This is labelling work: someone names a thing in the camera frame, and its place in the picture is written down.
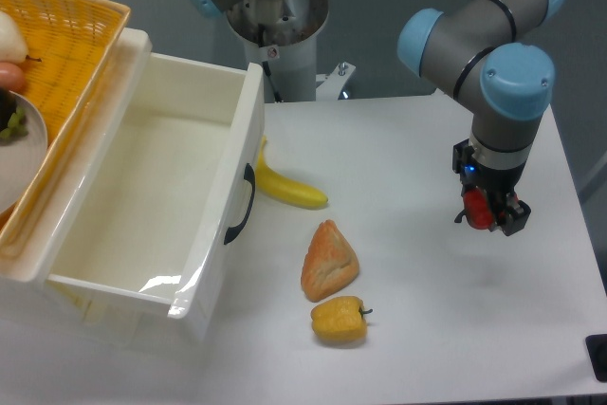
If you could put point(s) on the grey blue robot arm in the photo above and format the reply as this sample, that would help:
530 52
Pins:
475 56

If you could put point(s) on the open upper white drawer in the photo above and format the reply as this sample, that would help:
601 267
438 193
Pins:
149 233

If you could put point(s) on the red bell pepper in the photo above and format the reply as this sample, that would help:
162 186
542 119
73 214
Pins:
477 210

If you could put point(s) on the black drawer handle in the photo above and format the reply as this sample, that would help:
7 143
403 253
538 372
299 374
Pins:
244 205

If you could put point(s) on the pink sausage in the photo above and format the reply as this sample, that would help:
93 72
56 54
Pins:
12 77

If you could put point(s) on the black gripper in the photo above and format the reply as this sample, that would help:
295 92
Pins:
510 213

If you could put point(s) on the green grapes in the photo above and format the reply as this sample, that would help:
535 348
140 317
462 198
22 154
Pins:
15 125

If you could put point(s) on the black object at table edge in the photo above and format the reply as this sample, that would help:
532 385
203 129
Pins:
597 351

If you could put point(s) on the triangular pastry bread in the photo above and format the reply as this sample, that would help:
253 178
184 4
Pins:
330 264

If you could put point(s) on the yellow banana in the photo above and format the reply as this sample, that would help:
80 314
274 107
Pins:
285 189

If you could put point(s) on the white plate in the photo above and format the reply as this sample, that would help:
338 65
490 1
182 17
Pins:
22 156

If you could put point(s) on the white drawer cabinet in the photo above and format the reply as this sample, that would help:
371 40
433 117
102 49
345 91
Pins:
27 294

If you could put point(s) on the yellow woven basket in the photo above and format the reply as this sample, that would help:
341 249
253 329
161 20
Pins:
72 40

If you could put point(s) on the white pear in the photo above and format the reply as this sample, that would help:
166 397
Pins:
14 47

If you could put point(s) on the yellow bell pepper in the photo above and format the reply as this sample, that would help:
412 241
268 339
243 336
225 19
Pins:
341 319

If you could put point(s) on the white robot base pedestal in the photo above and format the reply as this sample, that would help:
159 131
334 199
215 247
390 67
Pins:
281 36

